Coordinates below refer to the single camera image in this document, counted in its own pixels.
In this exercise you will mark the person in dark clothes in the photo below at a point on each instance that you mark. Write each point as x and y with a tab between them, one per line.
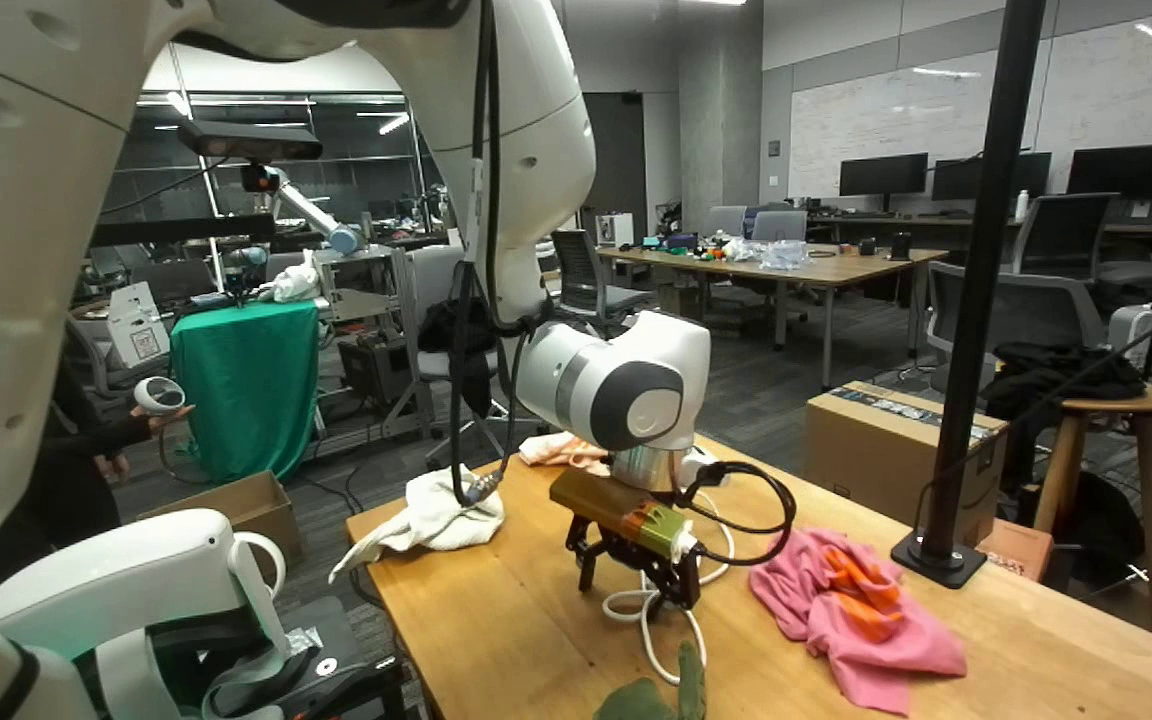
90	455

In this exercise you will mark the dark green cloth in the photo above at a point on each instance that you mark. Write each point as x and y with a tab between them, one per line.
639	702

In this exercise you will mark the black mesh office chair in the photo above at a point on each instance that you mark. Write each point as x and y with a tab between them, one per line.
1062	232

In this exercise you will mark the small plain cardboard box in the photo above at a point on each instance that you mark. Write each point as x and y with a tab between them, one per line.
248	507

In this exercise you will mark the white VR controller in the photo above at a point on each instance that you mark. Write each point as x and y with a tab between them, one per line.
158	392

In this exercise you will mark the cardboard box with black strip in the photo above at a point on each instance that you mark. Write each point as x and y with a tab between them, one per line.
871	455

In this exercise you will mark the black computer monitor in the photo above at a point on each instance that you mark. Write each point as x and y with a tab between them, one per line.
882	173
1137	168
959	178

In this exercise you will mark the pink cloth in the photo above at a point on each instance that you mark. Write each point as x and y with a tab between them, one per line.
899	655

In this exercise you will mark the black upright pole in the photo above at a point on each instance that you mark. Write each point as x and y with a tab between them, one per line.
981	266

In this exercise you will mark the round wooden stool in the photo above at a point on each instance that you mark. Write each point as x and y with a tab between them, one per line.
1118	406

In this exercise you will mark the black hanging bag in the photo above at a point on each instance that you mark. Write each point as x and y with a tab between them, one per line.
438	345

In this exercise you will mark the light grey cloth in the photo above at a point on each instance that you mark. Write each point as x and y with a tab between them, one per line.
438	520

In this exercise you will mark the white crumpled object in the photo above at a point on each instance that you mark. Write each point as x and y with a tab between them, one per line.
294	278

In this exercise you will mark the grey office chair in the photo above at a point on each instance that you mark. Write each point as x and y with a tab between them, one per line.
1022	313

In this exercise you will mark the peach shirt with orange print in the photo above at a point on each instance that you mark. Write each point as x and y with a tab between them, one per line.
557	450

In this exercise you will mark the wall whiteboard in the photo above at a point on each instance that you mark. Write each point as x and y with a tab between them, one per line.
899	114

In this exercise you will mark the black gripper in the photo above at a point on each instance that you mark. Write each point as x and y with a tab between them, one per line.
629	547

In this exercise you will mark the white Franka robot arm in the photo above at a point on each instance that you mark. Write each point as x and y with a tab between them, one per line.
539	133

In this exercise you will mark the white paper sign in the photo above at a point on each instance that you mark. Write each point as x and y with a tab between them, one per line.
136	322

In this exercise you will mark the orange-red cloth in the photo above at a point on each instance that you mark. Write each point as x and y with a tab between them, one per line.
860	595

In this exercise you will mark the black bar camera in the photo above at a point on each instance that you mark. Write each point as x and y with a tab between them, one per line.
256	141

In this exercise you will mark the dark door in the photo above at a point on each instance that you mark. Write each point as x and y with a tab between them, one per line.
617	154

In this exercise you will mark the long wooden table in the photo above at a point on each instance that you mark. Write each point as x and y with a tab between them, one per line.
817	266

